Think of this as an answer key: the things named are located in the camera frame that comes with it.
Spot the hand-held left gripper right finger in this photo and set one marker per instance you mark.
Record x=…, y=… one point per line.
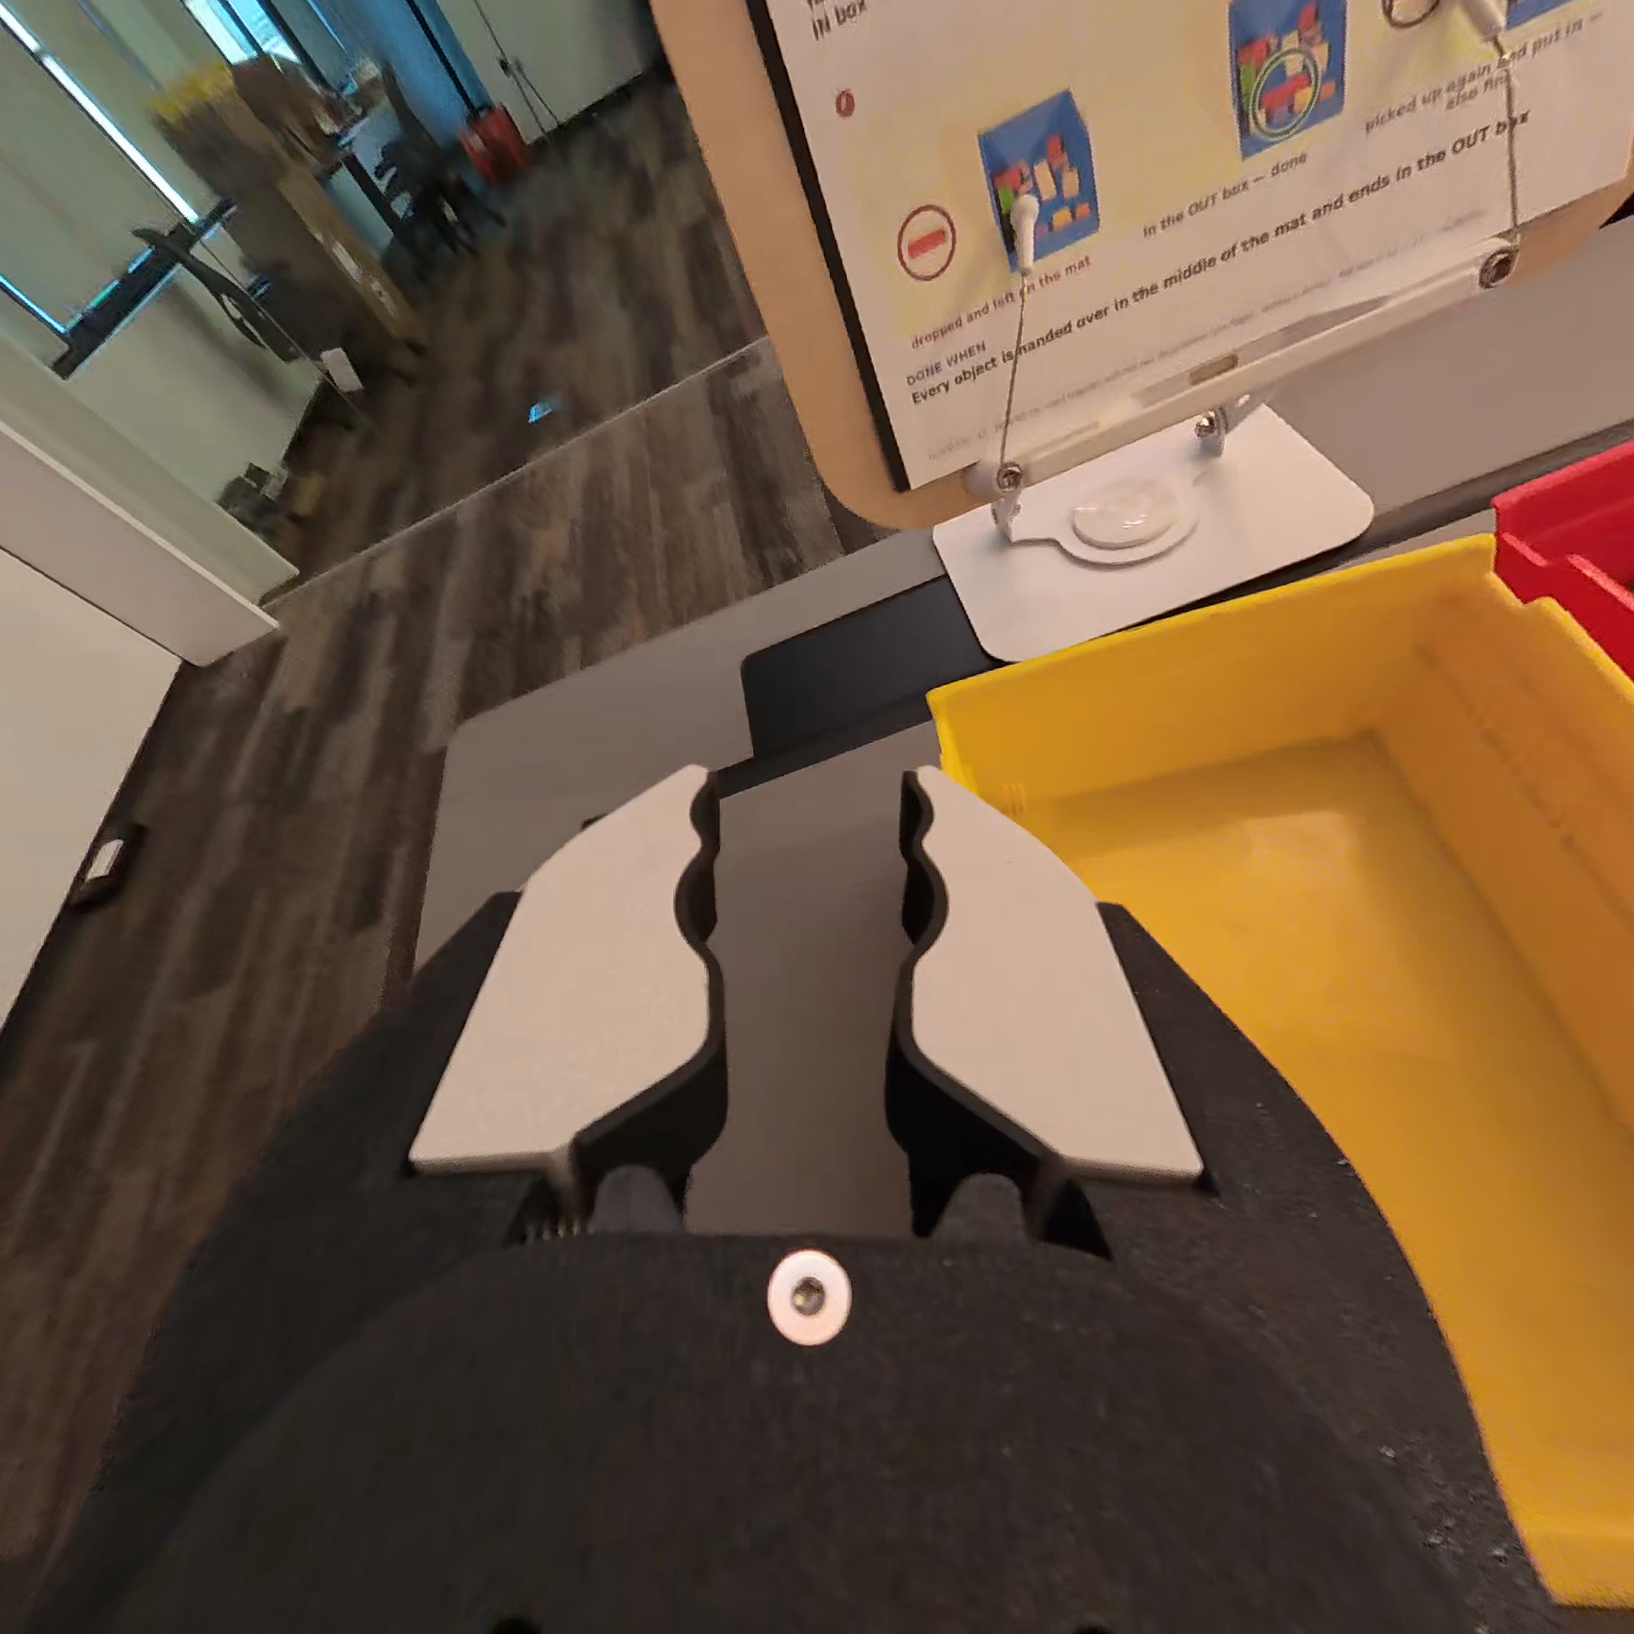
x=1034, y=1022

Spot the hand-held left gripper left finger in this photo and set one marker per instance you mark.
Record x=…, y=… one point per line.
x=575, y=1022

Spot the yellow plastic bin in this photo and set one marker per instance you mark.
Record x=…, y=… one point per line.
x=1277, y=894

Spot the red plastic bin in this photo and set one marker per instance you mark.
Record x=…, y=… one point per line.
x=1557, y=524

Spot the small floor device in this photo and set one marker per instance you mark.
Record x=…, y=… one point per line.
x=110, y=867

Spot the cardboard box stack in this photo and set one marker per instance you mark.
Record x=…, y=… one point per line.
x=295, y=217

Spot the red canister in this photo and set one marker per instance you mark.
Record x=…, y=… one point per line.
x=493, y=143

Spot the instruction sheet stand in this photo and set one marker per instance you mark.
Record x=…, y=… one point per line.
x=1148, y=128

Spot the frosted window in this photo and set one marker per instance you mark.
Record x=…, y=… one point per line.
x=77, y=192

